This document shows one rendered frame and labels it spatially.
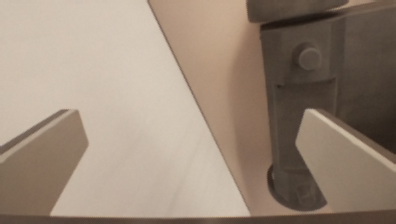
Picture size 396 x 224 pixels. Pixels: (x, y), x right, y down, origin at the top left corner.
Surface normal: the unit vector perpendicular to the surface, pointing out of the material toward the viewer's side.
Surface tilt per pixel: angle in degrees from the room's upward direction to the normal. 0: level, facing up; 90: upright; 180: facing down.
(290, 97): 0
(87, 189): 90
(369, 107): 0
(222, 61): 0
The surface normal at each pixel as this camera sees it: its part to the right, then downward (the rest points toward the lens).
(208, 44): -0.26, 0.48
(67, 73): 0.87, -0.25
